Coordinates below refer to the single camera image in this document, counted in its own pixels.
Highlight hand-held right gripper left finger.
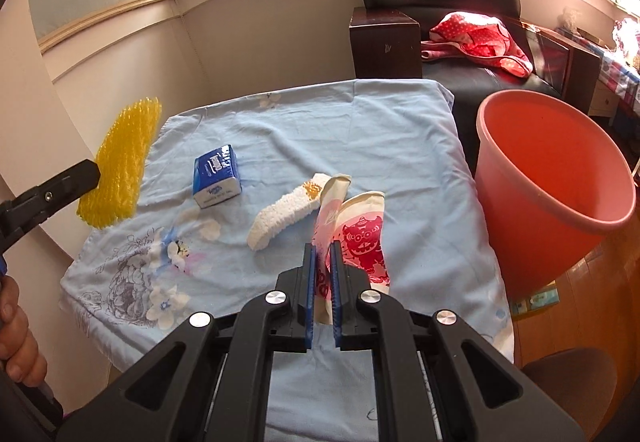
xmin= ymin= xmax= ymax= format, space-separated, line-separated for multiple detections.
xmin=56 ymin=243 xmax=317 ymax=442

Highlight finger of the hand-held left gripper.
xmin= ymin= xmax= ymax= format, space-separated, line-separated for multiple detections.
xmin=0 ymin=159 xmax=101 ymax=255

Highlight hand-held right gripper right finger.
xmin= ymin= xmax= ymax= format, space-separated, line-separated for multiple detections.
xmin=330 ymin=240 xmax=586 ymax=442

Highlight white paper bag red print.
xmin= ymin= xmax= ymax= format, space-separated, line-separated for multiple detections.
xmin=311 ymin=174 xmax=392 ymax=328

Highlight large yellow bubble wrap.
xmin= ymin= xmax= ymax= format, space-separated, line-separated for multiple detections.
xmin=76 ymin=96 xmax=163 ymax=229

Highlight pink plastic bucket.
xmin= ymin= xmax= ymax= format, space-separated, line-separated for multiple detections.
xmin=474 ymin=89 xmax=637 ymax=300

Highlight person's left hand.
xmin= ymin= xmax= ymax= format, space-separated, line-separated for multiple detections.
xmin=0 ymin=274 xmax=48 ymax=385

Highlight white fuzzy sock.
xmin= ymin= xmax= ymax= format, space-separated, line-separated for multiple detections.
xmin=247 ymin=173 xmax=331 ymax=253

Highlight blue tissue packet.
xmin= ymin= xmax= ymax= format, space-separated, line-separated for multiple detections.
xmin=192 ymin=143 xmax=243 ymax=209

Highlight light blue printed cloth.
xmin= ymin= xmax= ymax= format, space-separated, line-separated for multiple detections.
xmin=59 ymin=78 xmax=516 ymax=442

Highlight green tissue box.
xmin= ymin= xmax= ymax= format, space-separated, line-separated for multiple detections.
xmin=511 ymin=286 xmax=561 ymax=319

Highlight red dotted cloth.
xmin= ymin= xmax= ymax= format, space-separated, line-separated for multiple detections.
xmin=421 ymin=11 xmax=535 ymax=79

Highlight white cabinet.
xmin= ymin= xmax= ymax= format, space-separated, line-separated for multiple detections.
xmin=587 ymin=81 xmax=632 ymax=128

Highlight checked tablecloth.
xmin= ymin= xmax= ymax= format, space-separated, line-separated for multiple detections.
xmin=557 ymin=24 xmax=640 ymax=108

